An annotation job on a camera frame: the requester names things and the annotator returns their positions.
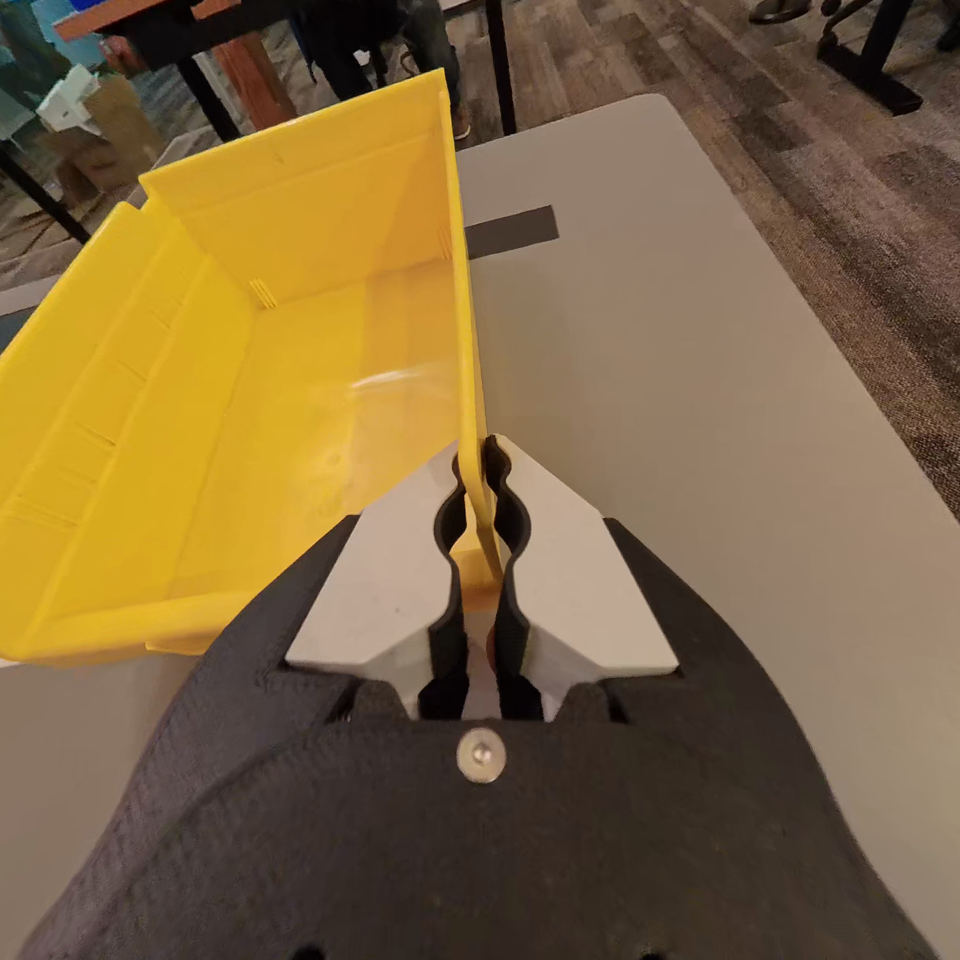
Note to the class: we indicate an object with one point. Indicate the reddish wooden table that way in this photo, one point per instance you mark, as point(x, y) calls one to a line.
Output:
point(259, 82)

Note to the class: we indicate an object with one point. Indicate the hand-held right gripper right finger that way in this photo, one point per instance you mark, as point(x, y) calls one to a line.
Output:
point(592, 600)

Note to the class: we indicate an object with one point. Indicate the brown cardboard box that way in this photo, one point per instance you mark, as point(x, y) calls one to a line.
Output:
point(120, 135)

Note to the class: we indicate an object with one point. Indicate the black metal pole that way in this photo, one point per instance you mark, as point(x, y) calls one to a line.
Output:
point(501, 67)

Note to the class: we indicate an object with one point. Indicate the white foam block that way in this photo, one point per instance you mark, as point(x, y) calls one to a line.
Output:
point(67, 101)

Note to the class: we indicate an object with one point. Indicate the yellow plastic bin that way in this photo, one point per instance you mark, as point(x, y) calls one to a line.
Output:
point(315, 225)

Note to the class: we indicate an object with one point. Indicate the short black tape strip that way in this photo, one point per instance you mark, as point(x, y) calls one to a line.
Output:
point(517, 231)

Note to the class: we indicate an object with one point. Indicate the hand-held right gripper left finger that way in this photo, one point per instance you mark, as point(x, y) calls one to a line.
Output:
point(367, 600)

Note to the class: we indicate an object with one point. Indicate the black table leg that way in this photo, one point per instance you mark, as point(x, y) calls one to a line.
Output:
point(45, 195)
point(210, 97)

